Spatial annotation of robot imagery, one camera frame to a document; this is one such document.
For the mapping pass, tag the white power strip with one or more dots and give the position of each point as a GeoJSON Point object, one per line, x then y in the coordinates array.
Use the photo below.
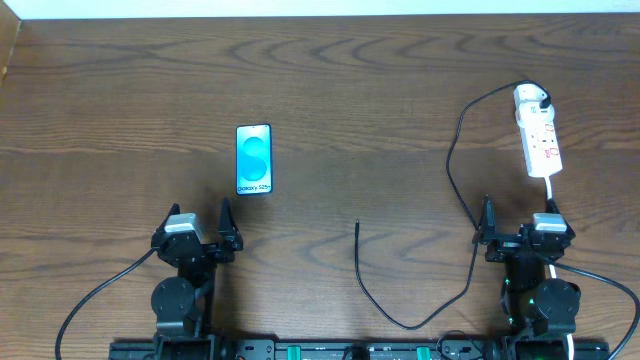
{"type": "Point", "coordinates": [540, 144]}

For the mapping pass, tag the white charger plug adapter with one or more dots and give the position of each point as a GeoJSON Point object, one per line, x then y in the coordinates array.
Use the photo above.
{"type": "Point", "coordinates": [531, 113]}

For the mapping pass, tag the blue Galaxy smartphone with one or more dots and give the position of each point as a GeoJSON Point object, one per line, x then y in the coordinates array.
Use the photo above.
{"type": "Point", "coordinates": [254, 170]}

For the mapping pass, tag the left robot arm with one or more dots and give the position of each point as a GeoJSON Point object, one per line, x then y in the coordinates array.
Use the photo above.
{"type": "Point", "coordinates": [183, 303]}

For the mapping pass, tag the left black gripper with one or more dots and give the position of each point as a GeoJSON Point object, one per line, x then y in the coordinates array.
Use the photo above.
{"type": "Point", "coordinates": [209, 248]}

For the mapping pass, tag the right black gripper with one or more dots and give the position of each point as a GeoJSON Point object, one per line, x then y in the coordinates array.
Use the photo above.
{"type": "Point", "coordinates": [511, 240]}

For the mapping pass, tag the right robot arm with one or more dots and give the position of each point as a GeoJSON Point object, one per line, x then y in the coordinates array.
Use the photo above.
{"type": "Point", "coordinates": [541, 309]}

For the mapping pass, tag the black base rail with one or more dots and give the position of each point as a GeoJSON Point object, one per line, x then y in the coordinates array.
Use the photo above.
{"type": "Point", "coordinates": [264, 349]}

